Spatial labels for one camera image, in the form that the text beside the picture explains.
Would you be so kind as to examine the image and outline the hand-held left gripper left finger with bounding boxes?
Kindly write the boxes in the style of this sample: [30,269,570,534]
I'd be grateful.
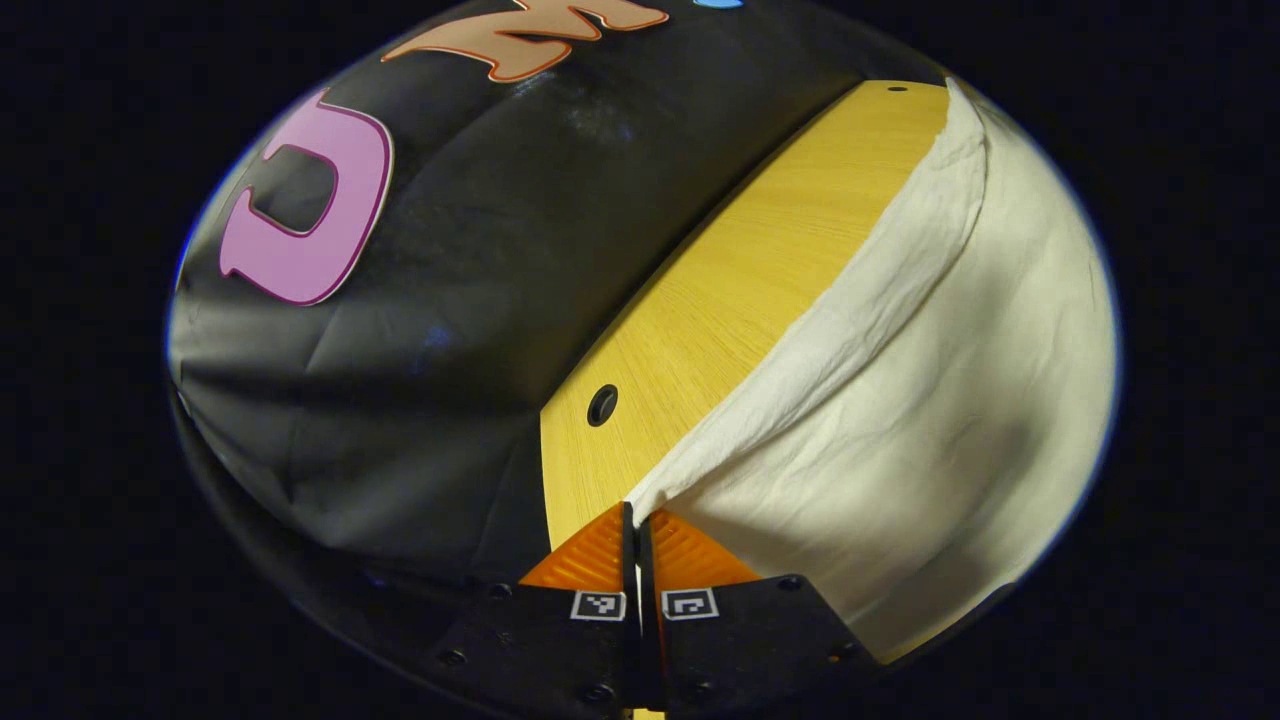
[435,500,642,711]

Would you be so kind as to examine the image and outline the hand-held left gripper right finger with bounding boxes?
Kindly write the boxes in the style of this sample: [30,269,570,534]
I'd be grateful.
[638,508,883,716]

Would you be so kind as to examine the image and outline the white jeans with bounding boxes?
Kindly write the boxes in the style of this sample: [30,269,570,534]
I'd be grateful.
[624,78,1121,663]

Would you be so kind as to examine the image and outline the black backdrop cloth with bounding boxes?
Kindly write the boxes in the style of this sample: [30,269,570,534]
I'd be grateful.
[165,0,951,611]

